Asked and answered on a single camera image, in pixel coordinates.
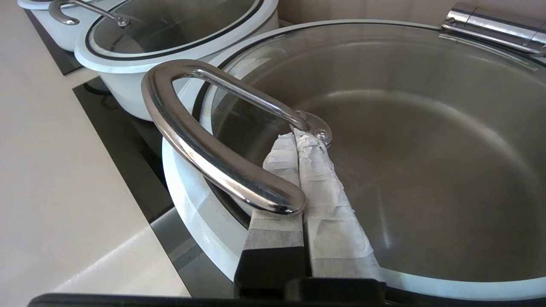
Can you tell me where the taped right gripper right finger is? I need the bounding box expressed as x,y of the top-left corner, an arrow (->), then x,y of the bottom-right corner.
294,129 -> 386,282

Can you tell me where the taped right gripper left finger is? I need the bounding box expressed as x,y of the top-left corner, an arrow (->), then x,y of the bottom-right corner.
234,133 -> 307,299

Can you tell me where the white round pot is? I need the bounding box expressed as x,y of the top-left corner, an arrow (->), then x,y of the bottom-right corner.
102,11 -> 280,122
26,0 -> 116,52

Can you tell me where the black glass induction cooktop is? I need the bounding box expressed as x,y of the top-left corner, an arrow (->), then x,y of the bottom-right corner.
23,9 -> 86,76
73,77 -> 252,299

